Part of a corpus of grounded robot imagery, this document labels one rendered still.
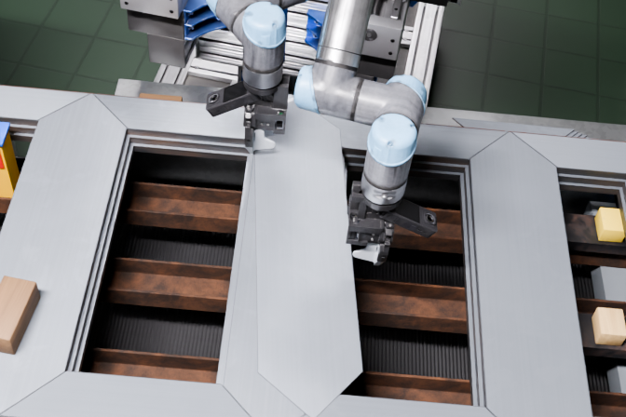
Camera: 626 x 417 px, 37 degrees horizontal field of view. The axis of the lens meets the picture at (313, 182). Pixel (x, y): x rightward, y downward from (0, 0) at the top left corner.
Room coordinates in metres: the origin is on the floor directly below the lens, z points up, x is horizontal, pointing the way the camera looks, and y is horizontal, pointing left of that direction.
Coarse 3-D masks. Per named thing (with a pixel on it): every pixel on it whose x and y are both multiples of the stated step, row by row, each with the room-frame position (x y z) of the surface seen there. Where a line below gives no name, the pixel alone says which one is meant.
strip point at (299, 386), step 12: (264, 372) 0.79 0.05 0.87; (276, 372) 0.79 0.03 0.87; (288, 372) 0.79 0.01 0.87; (300, 372) 0.80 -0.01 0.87; (312, 372) 0.80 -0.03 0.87; (324, 372) 0.80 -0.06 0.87; (336, 372) 0.80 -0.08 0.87; (348, 372) 0.81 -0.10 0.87; (360, 372) 0.81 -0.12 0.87; (276, 384) 0.77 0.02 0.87; (288, 384) 0.77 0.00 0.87; (300, 384) 0.77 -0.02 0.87; (312, 384) 0.78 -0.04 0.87; (324, 384) 0.78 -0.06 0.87; (336, 384) 0.78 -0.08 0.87; (348, 384) 0.78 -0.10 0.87; (288, 396) 0.75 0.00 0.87; (300, 396) 0.75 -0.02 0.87; (312, 396) 0.76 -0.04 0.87; (324, 396) 0.76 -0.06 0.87; (336, 396) 0.76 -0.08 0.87; (300, 408) 0.73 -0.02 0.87; (312, 408) 0.73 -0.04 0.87; (324, 408) 0.74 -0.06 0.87
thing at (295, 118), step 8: (288, 112) 1.41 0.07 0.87; (296, 112) 1.41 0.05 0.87; (304, 112) 1.41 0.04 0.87; (312, 112) 1.42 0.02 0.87; (288, 120) 1.38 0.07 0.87; (296, 120) 1.39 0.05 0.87; (304, 120) 1.39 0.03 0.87; (312, 120) 1.39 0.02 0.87; (320, 120) 1.39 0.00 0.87; (280, 128) 1.36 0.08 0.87; (288, 128) 1.36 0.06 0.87; (296, 128) 1.36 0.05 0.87; (304, 128) 1.36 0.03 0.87; (312, 128) 1.37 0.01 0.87; (320, 128) 1.37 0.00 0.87; (328, 128) 1.37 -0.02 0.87; (336, 128) 1.37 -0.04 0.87
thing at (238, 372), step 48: (144, 144) 1.30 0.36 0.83; (192, 144) 1.31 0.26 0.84; (240, 144) 1.32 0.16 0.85; (624, 192) 1.31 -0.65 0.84; (240, 240) 1.07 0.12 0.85; (96, 288) 0.94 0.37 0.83; (240, 288) 0.95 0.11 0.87; (240, 336) 0.85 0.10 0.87; (480, 336) 0.92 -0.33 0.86; (240, 384) 0.76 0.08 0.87; (480, 384) 0.82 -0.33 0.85
